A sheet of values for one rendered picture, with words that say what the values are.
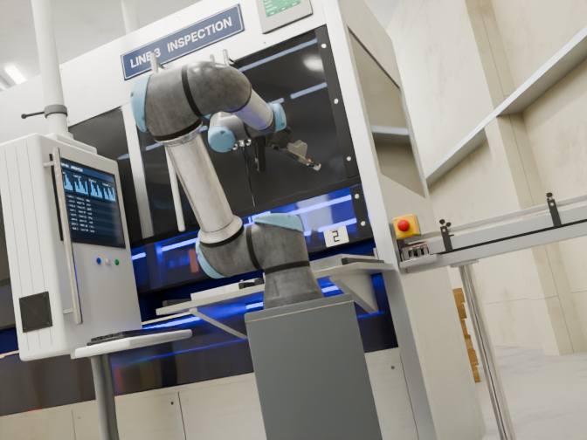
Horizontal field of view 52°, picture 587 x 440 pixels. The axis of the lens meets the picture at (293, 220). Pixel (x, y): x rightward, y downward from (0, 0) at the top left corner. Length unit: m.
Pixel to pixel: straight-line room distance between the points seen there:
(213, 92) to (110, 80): 1.53
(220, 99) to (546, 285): 5.10
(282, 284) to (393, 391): 0.81
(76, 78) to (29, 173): 0.83
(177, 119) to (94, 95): 1.53
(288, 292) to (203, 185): 0.32
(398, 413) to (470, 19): 5.08
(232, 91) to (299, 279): 0.46
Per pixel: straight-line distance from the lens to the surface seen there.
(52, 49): 2.62
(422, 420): 2.13
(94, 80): 2.86
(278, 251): 1.45
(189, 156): 1.38
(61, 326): 2.10
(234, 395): 2.36
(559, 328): 6.16
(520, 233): 2.14
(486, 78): 6.43
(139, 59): 2.73
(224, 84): 1.31
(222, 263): 1.49
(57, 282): 2.11
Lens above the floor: 0.74
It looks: 10 degrees up
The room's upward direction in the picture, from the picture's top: 11 degrees counter-clockwise
